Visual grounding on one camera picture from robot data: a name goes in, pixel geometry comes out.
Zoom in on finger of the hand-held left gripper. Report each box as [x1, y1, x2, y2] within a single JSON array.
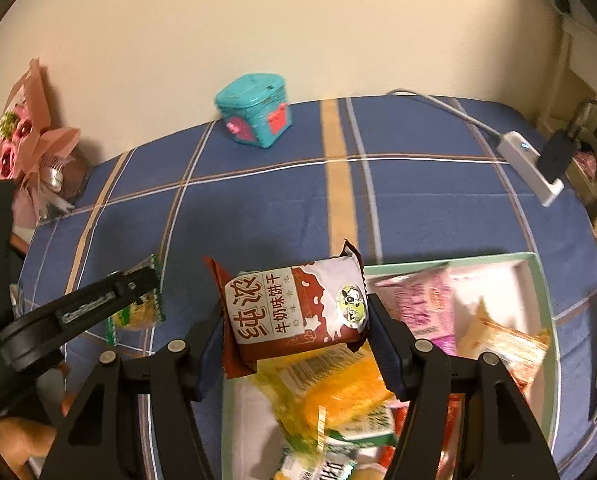
[[53, 265, 163, 346]]

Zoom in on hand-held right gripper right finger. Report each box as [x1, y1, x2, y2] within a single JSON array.
[[365, 292, 561, 480]]

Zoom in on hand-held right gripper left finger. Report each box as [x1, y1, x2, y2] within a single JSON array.
[[38, 307, 226, 480]]

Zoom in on clear green cookie packet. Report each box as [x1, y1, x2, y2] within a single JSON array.
[[106, 254, 166, 346]]

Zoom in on yellow cake packet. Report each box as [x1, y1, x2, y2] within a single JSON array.
[[256, 345, 396, 441]]

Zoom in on pink snack packet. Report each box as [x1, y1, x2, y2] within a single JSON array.
[[373, 265, 456, 356]]

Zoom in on brown milk biscuit packet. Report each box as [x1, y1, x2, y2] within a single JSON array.
[[202, 240, 369, 380]]

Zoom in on beige orange-printed bread packet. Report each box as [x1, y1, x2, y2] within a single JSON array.
[[455, 297, 551, 396]]

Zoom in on teal-rimmed white shallow box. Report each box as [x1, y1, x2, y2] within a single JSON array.
[[221, 251, 559, 480]]

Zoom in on person's left hand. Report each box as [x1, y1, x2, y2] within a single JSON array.
[[0, 412, 59, 480]]

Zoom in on brown round jar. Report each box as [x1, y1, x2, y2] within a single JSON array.
[[58, 152, 92, 206]]

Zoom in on pink flower bouquet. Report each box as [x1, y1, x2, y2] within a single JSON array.
[[0, 57, 82, 226]]

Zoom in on blue plaid tablecloth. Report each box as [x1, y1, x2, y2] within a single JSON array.
[[8, 96, 597, 480]]

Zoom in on teal toy box pink bows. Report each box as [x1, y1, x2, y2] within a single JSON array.
[[214, 72, 292, 150]]

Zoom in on white power strip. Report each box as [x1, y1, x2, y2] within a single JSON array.
[[497, 131, 565, 207]]

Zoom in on black power adapter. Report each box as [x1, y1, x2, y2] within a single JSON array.
[[535, 130, 581, 183]]

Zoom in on white shelf organizer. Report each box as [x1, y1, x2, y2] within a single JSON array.
[[538, 10, 597, 201]]

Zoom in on white power cable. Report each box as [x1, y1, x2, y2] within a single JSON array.
[[387, 88, 504, 143]]

